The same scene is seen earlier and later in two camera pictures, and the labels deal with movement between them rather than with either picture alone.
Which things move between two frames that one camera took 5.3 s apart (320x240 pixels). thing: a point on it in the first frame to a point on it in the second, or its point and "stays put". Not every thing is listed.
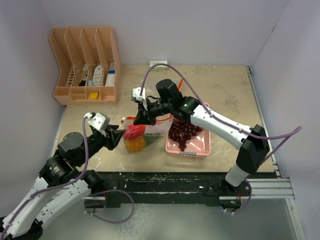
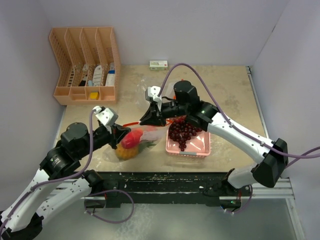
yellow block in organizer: x=93 y=95 stays put
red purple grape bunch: x=181 y=131 stays put
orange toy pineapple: x=138 y=145 to x=125 y=153
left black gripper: x=110 y=143 stays put
